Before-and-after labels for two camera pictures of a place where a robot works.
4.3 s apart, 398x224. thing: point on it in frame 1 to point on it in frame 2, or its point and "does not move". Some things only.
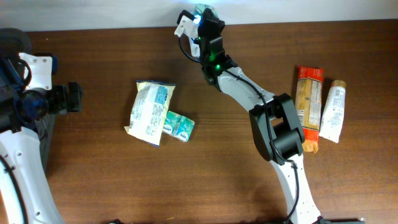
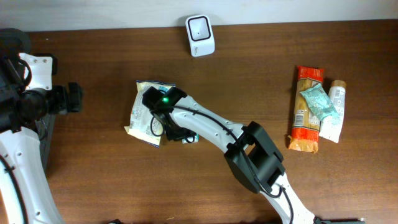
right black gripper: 210,23 to 173,134
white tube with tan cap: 333,114 does not move
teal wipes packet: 199,8 to 319,101
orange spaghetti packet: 308,96 does not move
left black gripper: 73,96 does not move
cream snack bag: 150,107 does not move
